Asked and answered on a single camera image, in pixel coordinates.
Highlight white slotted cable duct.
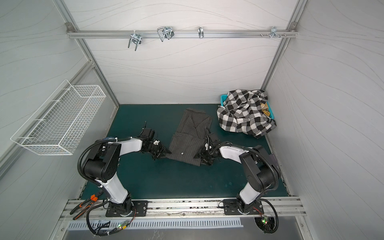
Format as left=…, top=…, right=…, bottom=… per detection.
left=67, top=218, right=244, bottom=231

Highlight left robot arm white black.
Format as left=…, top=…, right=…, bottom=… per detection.
left=77, top=127, right=171, bottom=216

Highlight black round fan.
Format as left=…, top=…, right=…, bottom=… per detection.
left=255, top=217, right=279, bottom=234

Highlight teal plastic basket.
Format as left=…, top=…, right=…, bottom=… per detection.
left=220, top=94, right=275, bottom=119

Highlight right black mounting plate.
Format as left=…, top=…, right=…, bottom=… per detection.
left=218, top=199, right=264, bottom=216

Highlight orange black pliers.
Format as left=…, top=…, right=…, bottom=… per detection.
left=70, top=190, right=104, bottom=221

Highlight yellow patterned cloth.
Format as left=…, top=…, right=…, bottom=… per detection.
left=261, top=103, right=273, bottom=118

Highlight metal bracket with bolts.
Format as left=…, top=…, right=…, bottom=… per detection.
left=260, top=27, right=287, bottom=39

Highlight horizontal aluminium rail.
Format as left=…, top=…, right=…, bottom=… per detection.
left=67, top=29, right=299, bottom=39

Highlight dark grey pinstripe shirt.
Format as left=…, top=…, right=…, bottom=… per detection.
left=166, top=109, right=212, bottom=167

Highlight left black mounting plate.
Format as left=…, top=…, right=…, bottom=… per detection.
left=106, top=200, right=148, bottom=218

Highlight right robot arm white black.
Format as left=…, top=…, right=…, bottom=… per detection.
left=194, top=127, right=281, bottom=215

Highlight metal double hook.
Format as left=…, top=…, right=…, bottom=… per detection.
left=157, top=26, right=175, bottom=42

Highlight black white checked shirt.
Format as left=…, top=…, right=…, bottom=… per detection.
left=217, top=90, right=277, bottom=138

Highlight white wire basket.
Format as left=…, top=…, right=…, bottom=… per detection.
left=10, top=80, right=106, bottom=156

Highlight black mounting plate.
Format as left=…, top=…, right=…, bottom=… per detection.
left=106, top=200, right=148, bottom=218
left=218, top=199, right=264, bottom=216

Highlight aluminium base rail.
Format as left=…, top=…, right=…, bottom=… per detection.
left=59, top=196, right=307, bottom=221

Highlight small metal ring hook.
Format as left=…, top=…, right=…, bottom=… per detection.
left=198, top=27, right=204, bottom=39

